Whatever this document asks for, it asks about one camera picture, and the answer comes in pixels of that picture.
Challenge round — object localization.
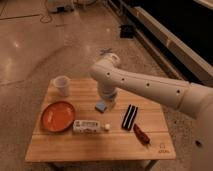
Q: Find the long grey ledge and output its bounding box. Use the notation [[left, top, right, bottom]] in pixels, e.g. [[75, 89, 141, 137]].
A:
[[105, 0, 213, 86]]

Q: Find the black box on floor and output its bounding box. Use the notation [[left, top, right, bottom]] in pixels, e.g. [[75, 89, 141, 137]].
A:
[[120, 25, 134, 38]]

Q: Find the black white striped block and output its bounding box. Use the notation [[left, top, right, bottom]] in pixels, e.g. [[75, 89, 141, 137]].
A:
[[121, 105, 138, 131]]

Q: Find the white plastic cup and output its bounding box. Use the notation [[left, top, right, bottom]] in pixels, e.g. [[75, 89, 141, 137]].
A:
[[53, 76, 70, 97]]

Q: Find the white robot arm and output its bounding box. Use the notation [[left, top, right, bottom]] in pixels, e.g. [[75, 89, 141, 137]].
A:
[[90, 53, 213, 171]]

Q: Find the grey device on floor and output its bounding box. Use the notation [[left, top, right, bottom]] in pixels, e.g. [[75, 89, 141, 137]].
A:
[[46, 0, 74, 13]]

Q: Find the wooden slatted table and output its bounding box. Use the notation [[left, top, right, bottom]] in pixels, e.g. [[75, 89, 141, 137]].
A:
[[25, 79, 176, 163]]

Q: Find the blue sponge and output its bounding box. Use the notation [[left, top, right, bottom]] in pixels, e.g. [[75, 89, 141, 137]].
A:
[[95, 101, 107, 113]]

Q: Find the orange plate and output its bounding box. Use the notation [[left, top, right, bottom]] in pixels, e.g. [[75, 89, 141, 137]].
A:
[[41, 101, 75, 132]]

